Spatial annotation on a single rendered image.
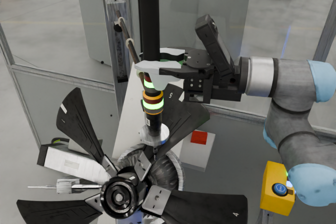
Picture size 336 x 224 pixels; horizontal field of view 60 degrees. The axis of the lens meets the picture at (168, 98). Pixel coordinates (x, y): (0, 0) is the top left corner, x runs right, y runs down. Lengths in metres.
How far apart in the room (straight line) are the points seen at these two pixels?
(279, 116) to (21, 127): 2.80
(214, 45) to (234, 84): 0.09
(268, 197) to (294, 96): 0.60
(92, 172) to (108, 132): 0.87
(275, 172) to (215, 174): 0.74
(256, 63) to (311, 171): 0.20
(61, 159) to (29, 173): 1.58
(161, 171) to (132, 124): 0.24
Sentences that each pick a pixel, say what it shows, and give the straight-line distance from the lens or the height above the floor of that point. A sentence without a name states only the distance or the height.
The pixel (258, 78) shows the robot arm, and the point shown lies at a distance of 0.55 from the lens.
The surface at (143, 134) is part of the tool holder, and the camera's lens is 0.69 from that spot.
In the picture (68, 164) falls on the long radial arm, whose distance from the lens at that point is 1.13.
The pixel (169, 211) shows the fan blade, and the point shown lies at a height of 1.20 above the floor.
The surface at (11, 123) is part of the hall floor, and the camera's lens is 3.28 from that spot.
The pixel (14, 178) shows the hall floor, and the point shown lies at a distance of 2.74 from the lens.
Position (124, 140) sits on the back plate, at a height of 1.13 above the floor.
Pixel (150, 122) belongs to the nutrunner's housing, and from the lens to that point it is 0.65.
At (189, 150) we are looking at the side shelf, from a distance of 1.47.
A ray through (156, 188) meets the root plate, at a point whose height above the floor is 1.19.
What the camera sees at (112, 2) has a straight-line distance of 1.13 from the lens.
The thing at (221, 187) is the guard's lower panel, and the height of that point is 0.39.
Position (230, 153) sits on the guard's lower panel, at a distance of 1.70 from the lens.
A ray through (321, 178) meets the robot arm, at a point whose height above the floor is 1.57.
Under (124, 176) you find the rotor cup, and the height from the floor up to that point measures 1.26.
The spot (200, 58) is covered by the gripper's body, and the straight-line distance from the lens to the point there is 0.56.
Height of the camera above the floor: 1.94
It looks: 37 degrees down
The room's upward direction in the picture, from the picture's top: straight up
